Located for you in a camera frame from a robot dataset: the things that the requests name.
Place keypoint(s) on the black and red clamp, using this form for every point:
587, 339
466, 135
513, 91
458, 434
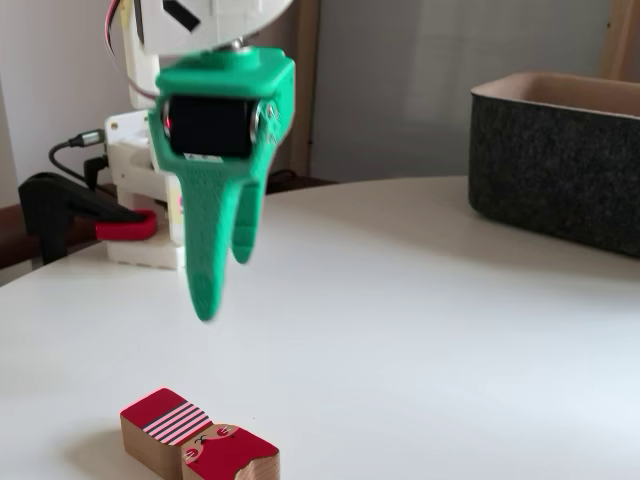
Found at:
45, 210

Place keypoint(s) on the black power plug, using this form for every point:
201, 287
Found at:
96, 172

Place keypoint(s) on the dark grey felt basket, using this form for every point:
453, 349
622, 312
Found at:
550, 175

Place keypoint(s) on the beige wooden door frame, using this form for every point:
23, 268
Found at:
305, 75

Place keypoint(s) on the red painted wooden block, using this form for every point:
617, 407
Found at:
235, 450

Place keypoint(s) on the yellow sticker marked F5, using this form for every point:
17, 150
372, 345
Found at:
176, 202

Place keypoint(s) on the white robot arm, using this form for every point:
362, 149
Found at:
142, 75

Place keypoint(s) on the light wooden post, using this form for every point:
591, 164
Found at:
622, 35

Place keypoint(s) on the green gripper with motor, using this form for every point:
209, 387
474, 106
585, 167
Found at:
220, 82

